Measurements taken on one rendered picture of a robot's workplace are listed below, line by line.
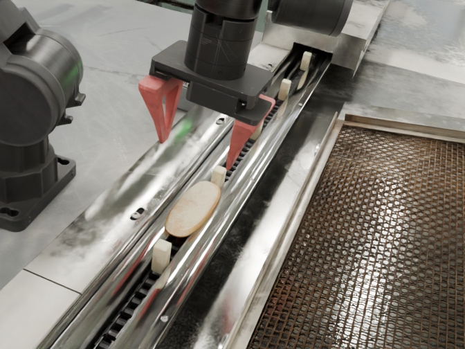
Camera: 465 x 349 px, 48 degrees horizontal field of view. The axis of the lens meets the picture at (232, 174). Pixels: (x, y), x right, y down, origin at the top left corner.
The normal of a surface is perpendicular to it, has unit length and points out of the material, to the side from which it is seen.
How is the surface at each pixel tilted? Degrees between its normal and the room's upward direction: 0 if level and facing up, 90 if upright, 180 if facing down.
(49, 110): 90
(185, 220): 12
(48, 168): 90
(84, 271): 0
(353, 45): 90
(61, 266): 0
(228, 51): 91
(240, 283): 0
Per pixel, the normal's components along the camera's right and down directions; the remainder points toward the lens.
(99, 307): 0.16, -0.81
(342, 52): -0.35, 0.49
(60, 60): 0.80, -0.48
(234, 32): 0.36, 0.60
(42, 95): -0.03, 0.57
